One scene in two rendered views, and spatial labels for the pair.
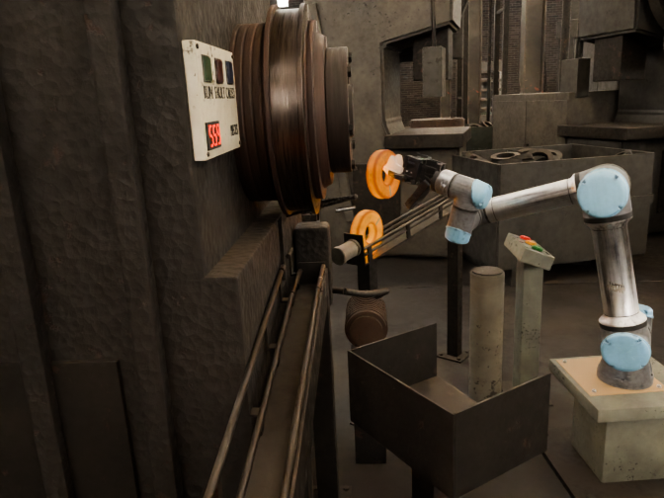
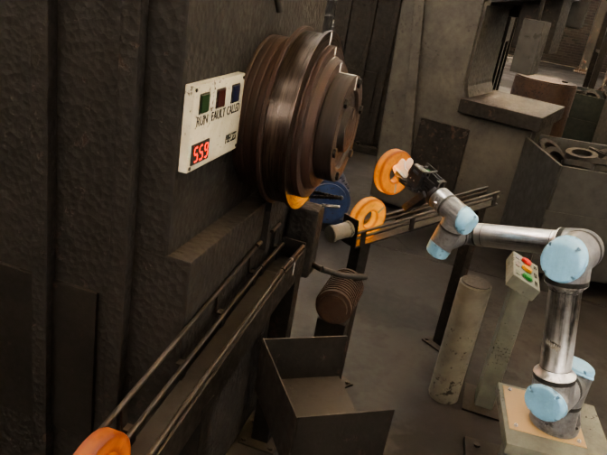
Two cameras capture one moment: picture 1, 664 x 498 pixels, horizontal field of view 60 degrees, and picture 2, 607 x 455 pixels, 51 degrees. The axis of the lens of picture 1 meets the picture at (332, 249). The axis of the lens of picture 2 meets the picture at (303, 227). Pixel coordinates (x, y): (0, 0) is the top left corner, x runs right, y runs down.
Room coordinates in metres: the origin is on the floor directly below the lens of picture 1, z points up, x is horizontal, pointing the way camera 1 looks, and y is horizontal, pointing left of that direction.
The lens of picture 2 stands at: (-0.24, -0.27, 1.48)
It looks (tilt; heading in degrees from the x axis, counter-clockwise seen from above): 22 degrees down; 10
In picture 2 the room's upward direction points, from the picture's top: 10 degrees clockwise
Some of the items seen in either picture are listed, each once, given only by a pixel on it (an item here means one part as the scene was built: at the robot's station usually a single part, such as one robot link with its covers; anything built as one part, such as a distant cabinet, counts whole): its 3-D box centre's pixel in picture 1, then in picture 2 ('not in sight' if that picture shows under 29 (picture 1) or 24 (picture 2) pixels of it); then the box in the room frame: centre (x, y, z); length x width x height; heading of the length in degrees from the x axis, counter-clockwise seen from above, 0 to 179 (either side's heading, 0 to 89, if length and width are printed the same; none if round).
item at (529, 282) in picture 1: (527, 319); (504, 337); (2.00, -0.72, 0.31); 0.24 x 0.16 x 0.62; 176
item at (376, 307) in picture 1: (368, 376); (330, 344); (1.69, -0.10, 0.27); 0.22 x 0.13 x 0.53; 176
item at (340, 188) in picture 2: not in sight; (323, 190); (3.64, 0.33, 0.17); 0.57 x 0.31 x 0.34; 16
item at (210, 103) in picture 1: (215, 101); (214, 119); (1.04, 0.19, 1.15); 0.26 x 0.02 x 0.18; 176
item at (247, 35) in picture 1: (264, 115); (275, 113); (1.38, 0.14, 1.12); 0.47 x 0.10 x 0.47; 176
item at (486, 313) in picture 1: (485, 337); (458, 340); (1.97, -0.56, 0.26); 0.12 x 0.12 x 0.52
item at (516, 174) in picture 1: (538, 207); (602, 215); (3.73, -1.38, 0.39); 1.03 x 0.83 x 0.77; 101
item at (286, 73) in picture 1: (299, 113); (304, 120); (1.37, 0.06, 1.11); 0.47 x 0.06 x 0.47; 176
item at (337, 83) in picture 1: (341, 111); (340, 128); (1.37, -0.04, 1.11); 0.28 x 0.06 x 0.28; 176
